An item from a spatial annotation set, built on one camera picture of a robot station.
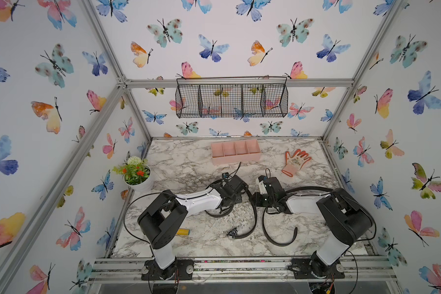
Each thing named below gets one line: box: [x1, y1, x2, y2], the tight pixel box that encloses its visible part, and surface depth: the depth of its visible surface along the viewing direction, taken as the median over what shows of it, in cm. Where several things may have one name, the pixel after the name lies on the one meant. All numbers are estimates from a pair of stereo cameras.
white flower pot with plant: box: [112, 156, 152, 193], surface depth 90 cm
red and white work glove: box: [281, 148, 312, 178], surface depth 110 cm
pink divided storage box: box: [210, 138, 262, 166], surface depth 117 cm
